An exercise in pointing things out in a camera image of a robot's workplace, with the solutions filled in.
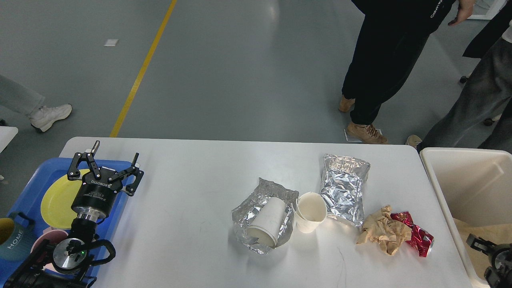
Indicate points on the person with white sneaker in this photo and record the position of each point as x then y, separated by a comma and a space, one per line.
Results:
20, 99

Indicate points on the white paper cup upright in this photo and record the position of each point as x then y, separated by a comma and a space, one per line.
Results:
310, 211

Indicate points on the person in black clothes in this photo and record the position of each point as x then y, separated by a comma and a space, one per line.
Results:
391, 39

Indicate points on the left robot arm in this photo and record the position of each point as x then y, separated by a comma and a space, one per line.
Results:
65, 264

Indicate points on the white furniture base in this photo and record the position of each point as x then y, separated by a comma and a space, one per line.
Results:
486, 9

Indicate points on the teal green mug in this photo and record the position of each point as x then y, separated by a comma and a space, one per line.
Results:
16, 241

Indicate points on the cream plastic bin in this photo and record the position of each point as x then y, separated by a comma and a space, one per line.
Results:
473, 186

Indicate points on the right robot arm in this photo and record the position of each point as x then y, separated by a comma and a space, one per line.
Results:
505, 281

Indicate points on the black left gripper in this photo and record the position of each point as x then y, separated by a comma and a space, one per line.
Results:
96, 194

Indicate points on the pink mug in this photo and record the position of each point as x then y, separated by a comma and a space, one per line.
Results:
54, 235

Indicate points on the white paper cup lying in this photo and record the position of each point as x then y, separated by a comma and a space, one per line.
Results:
266, 225

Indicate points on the brown paper bag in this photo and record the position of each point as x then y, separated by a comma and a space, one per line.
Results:
498, 234

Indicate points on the red wrapper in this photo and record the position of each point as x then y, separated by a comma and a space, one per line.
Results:
420, 239

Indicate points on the yellow plastic plate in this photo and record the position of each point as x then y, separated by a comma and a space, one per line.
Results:
62, 193

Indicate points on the silver foil bag right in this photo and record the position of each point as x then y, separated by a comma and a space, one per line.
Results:
342, 188

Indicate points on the crumpled brown paper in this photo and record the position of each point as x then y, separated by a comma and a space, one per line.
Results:
380, 228

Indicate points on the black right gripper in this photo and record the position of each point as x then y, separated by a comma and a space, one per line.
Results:
500, 259

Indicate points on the person in grey trousers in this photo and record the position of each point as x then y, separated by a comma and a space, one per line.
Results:
488, 88

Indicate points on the white side table corner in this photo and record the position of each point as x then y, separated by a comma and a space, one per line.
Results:
7, 133

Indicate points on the blue plastic tray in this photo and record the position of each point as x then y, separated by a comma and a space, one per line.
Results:
30, 200

